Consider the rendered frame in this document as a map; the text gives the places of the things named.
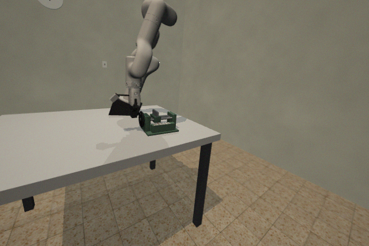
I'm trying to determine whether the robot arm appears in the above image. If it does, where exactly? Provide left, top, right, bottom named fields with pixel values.
left=109, top=0, right=177, bottom=103

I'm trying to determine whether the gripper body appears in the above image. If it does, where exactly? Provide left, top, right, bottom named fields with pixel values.
left=127, top=87, right=141, bottom=107

